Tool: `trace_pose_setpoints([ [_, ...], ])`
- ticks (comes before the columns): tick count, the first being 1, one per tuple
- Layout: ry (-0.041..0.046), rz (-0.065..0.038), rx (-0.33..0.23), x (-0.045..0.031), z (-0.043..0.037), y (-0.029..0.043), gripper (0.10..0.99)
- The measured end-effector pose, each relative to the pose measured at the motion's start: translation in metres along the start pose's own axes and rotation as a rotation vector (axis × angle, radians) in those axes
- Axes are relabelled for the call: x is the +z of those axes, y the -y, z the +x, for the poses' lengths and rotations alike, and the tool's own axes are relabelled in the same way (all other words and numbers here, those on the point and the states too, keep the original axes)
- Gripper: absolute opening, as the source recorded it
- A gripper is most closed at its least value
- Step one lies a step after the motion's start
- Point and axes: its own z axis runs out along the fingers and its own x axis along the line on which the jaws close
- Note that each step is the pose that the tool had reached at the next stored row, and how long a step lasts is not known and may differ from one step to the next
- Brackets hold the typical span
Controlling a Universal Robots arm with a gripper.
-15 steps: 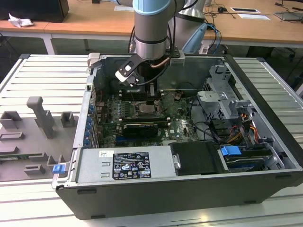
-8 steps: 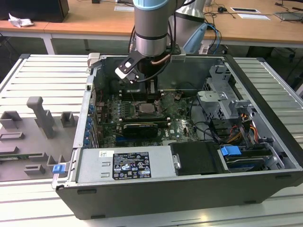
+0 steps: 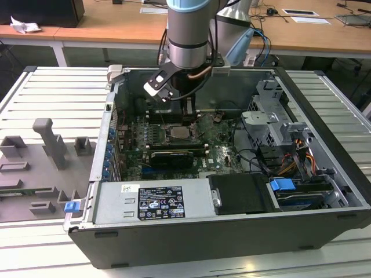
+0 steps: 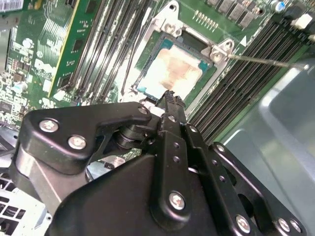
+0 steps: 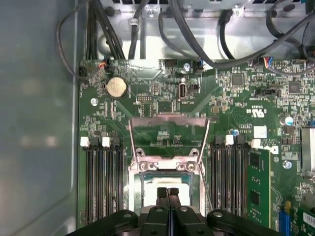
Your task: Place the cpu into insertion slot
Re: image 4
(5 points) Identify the thin metal locking lever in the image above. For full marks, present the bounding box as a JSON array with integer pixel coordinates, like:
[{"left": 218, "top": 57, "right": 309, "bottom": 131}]
[
  {"left": 121, "top": 6, "right": 152, "bottom": 96},
  {"left": 227, "top": 54, "right": 310, "bottom": 71}
]

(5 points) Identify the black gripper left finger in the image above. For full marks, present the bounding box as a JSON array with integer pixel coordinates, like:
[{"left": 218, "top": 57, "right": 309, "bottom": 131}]
[{"left": 9, "top": 89, "right": 193, "bottom": 229}]

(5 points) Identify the silver square CPU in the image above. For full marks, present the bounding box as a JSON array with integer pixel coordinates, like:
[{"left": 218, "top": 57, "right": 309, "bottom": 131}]
[{"left": 135, "top": 39, "right": 213, "bottom": 102}]

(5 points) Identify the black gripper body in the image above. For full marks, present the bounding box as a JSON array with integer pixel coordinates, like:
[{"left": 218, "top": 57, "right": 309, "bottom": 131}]
[{"left": 45, "top": 154, "right": 227, "bottom": 236}]

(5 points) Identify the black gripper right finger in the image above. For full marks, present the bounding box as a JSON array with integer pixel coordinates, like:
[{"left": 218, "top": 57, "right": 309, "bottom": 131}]
[{"left": 175, "top": 97, "right": 307, "bottom": 236}]

